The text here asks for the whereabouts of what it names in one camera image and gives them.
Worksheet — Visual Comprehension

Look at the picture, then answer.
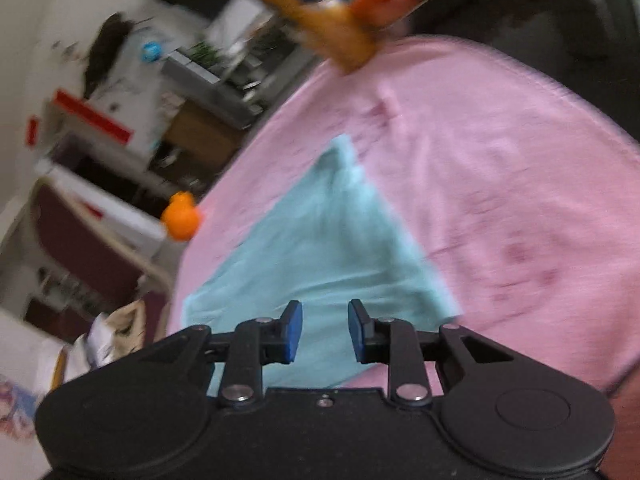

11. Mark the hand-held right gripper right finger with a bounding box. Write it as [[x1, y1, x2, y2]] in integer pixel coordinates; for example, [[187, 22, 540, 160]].
[[347, 298, 517, 408]]

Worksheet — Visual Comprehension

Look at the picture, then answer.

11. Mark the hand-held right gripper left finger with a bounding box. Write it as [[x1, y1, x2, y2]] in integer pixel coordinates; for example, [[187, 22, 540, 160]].
[[131, 300, 304, 408]]

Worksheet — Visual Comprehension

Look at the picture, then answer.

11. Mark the teal cloth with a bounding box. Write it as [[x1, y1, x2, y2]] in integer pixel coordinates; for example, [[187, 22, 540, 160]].
[[181, 134, 462, 397]]

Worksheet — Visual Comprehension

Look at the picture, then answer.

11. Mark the orange ball toy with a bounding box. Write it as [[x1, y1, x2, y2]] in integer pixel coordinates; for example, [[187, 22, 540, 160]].
[[160, 191, 204, 241]]

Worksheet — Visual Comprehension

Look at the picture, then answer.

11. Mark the beige cloth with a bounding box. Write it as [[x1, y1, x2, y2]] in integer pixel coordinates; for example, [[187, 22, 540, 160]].
[[75, 300, 152, 372]]

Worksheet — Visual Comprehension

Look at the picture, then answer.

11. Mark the wooden cabinet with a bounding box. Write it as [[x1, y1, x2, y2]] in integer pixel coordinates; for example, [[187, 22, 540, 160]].
[[164, 100, 247, 173]]

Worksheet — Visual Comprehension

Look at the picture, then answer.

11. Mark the pink blanket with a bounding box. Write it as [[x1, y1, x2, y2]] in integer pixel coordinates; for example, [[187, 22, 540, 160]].
[[167, 35, 640, 397]]

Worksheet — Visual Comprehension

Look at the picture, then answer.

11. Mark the dark red chair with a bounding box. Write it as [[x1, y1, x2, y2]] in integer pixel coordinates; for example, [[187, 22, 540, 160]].
[[29, 179, 175, 343]]

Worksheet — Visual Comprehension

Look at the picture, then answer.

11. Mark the grey metal shelf rack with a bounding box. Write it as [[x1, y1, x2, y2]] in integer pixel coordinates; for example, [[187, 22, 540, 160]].
[[161, 42, 281, 128]]

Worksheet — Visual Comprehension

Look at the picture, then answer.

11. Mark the orange plush toy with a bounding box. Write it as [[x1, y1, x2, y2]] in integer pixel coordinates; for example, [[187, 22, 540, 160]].
[[226, 0, 447, 74]]

